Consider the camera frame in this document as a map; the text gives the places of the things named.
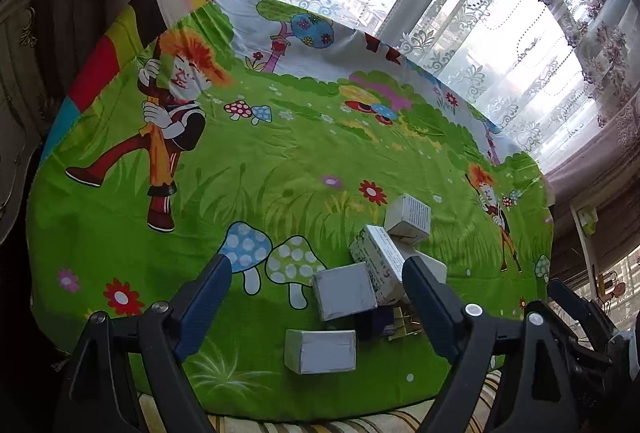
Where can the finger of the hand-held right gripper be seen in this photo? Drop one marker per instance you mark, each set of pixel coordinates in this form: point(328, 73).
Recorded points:
point(567, 297)

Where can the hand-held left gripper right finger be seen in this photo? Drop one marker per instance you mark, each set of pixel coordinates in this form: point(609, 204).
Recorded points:
point(430, 308)

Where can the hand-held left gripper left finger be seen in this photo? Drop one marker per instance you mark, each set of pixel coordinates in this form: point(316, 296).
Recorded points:
point(205, 308)

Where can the gold binder clip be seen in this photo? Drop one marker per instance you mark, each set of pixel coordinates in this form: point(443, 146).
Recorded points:
point(406, 324)

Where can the white plastic holder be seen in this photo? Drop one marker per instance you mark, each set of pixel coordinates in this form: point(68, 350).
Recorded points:
point(432, 265)

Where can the dark blue box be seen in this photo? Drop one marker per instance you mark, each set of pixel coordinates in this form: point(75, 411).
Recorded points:
point(370, 324)

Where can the white box with printed label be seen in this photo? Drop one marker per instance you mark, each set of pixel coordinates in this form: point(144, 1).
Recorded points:
point(377, 258)

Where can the white cardboard box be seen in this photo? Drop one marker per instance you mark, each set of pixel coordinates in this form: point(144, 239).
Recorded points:
point(320, 350)
point(345, 290)

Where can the white box saxophone print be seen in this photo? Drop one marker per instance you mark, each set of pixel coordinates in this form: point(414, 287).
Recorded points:
point(407, 215)

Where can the pink round object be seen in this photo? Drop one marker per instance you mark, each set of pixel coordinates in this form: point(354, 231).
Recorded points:
point(620, 287)

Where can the white shelf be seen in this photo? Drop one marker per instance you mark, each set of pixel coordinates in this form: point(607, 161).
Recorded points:
point(582, 238)

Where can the green tissue pack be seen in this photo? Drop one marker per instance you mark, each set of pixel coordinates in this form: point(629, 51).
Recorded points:
point(589, 218)

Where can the brown patterned curtain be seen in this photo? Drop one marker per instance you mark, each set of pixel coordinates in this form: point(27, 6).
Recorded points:
point(620, 218)

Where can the green cartoon printed blanket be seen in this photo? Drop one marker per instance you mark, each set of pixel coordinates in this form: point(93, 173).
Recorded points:
point(250, 173)

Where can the mauve patterned curtain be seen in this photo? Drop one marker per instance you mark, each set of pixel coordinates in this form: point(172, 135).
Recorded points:
point(600, 153)

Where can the beige striped cushion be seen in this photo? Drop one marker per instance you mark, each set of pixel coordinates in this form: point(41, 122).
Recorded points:
point(310, 425)

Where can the white carved cabinet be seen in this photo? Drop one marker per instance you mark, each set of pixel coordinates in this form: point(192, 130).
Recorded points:
point(17, 88)

